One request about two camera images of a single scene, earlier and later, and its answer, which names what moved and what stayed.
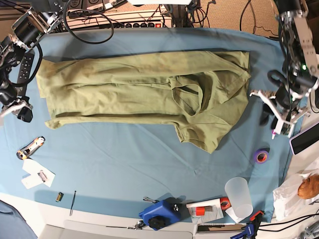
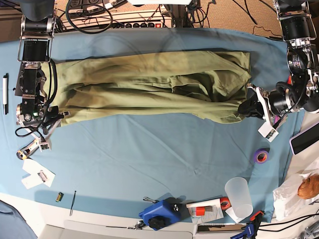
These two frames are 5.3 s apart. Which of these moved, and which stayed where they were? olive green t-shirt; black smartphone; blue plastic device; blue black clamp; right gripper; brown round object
Moved: olive green t-shirt; right gripper
Stayed: blue black clamp; black smartphone; blue plastic device; brown round object
